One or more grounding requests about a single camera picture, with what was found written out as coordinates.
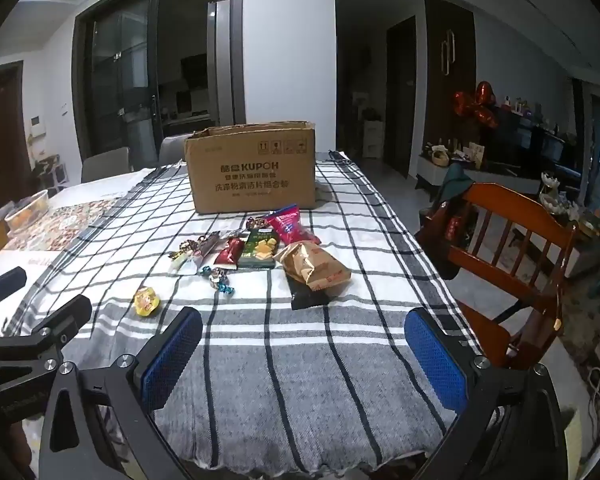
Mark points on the floral table mat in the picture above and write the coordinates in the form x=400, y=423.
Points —
x=60, y=227

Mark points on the brown and white bar packet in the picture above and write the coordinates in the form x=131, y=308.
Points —
x=207, y=251

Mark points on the red foil balloons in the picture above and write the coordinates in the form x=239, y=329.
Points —
x=475, y=102

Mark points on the yellow wrapped candy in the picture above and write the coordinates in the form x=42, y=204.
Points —
x=146, y=301

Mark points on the small white gold-edged packet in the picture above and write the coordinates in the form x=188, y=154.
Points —
x=180, y=260

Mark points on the clear plastic food container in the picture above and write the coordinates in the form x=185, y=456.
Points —
x=27, y=212

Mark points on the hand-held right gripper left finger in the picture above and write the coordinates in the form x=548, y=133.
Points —
x=172, y=355

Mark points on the tan snack bag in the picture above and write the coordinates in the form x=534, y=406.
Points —
x=312, y=265

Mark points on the small white drawer unit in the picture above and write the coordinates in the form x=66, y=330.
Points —
x=373, y=137

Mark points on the glass sliding door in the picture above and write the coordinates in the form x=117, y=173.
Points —
x=120, y=75

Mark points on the brown wrapped candy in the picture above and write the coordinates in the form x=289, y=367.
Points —
x=189, y=247

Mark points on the silver refrigerator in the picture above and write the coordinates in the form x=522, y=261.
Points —
x=219, y=60

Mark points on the blue wrapped candy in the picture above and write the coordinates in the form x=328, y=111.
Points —
x=211, y=272
x=225, y=288

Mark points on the wooden chair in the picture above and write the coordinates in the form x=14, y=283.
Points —
x=510, y=210

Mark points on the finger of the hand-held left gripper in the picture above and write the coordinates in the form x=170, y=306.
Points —
x=65, y=317
x=5, y=284

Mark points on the green biscuit packet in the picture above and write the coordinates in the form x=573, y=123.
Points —
x=259, y=250

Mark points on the dark green cloth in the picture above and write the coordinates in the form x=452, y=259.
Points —
x=455, y=185

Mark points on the grey dining chair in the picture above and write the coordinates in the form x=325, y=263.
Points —
x=105, y=165
x=172, y=149

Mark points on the red snack packet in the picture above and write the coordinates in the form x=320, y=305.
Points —
x=228, y=252

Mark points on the pink snack packet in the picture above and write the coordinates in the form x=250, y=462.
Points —
x=289, y=224

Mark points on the white sideboard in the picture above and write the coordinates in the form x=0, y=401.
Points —
x=480, y=172

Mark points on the white wall intercom panel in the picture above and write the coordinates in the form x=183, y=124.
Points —
x=38, y=126

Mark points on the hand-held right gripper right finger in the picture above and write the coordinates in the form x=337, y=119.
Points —
x=437, y=360

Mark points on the brown cardboard box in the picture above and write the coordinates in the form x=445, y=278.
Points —
x=250, y=175

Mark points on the black media cabinet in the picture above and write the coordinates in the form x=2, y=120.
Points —
x=530, y=140

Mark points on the grey plaid tablecloth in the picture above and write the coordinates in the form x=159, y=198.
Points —
x=280, y=385

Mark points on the black snack packet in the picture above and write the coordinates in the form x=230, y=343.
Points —
x=307, y=297

